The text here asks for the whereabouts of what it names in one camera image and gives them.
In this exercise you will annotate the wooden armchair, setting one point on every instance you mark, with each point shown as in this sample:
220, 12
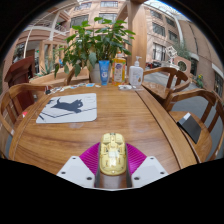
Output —
68, 76
200, 146
20, 88
156, 88

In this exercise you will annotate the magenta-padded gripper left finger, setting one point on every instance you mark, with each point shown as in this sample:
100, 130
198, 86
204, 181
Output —
76, 170

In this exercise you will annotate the dark red wooden pedestal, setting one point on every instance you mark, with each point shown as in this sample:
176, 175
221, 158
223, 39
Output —
20, 71

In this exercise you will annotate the yellow computer mouse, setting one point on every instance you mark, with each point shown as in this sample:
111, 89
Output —
112, 153

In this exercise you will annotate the yellow detergent bottle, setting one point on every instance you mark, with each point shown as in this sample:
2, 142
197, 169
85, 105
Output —
119, 71

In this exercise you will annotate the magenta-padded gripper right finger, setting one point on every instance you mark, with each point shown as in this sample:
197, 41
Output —
148, 170

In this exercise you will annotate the yellow flowering potted plant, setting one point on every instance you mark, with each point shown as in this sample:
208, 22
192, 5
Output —
200, 80

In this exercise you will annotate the white pump bottle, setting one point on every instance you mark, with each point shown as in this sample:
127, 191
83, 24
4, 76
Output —
136, 76

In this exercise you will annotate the blue tube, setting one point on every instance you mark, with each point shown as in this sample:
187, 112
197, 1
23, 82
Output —
104, 73

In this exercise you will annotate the green potted plant white pot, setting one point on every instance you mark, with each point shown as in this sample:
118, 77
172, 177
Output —
96, 40

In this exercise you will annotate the long wooden planter box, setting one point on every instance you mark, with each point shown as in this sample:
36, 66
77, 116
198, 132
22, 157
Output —
46, 79

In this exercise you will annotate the small clear packet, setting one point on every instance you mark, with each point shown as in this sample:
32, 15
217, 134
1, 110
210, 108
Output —
125, 87

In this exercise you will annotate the black notebook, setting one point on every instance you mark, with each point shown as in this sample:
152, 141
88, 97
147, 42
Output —
191, 128

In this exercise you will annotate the white cat-print mouse pad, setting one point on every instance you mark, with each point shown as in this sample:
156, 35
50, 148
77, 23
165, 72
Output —
66, 113

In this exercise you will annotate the small printed card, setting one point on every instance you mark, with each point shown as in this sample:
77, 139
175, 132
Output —
90, 85

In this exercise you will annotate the white abstract sculpture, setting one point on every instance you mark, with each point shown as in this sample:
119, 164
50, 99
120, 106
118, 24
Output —
171, 53

